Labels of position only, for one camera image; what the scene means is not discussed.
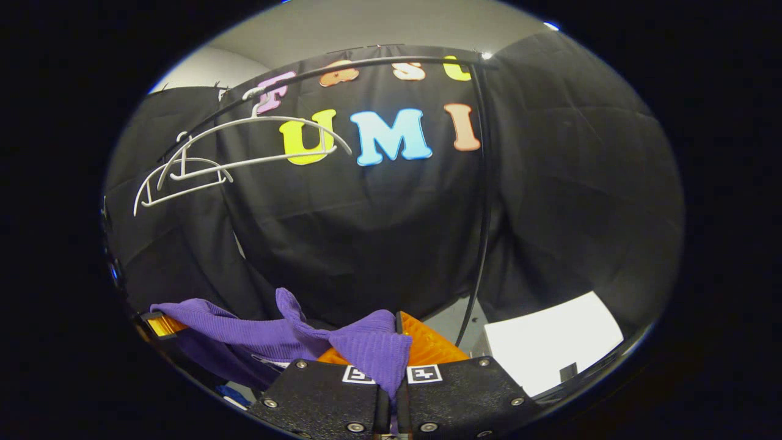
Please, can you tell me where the black metal clothes rack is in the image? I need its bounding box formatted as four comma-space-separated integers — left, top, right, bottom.
156, 54, 499, 348

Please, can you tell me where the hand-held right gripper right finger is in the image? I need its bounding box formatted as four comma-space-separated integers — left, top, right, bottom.
394, 311, 542, 440

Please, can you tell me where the purple corduroy shirt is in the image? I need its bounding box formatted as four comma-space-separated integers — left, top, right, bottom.
150, 287, 414, 399

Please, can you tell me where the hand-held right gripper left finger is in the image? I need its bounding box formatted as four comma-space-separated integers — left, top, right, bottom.
247, 346, 392, 440

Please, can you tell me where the white box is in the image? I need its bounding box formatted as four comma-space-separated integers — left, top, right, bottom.
485, 291, 624, 398

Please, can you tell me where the white plastic hanger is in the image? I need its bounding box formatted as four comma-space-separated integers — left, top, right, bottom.
133, 131, 235, 217
157, 87, 354, 192

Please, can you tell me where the black backdrop cloth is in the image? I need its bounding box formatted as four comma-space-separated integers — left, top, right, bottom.
101, 31, 685, 392

